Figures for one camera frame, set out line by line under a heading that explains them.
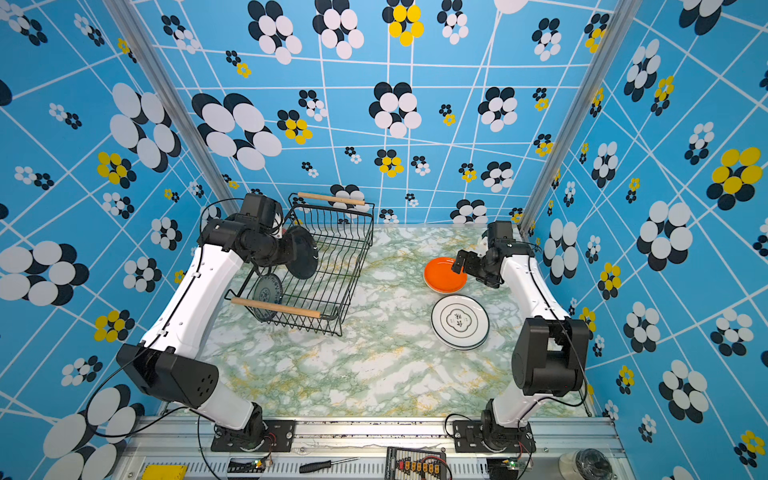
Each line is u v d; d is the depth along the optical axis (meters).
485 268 0.74
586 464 0.61
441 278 1.03
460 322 0.91
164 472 0.68
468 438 0.72
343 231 1.12
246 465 0.72
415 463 0.69
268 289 0.92
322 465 0.70
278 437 0.73
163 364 0.40
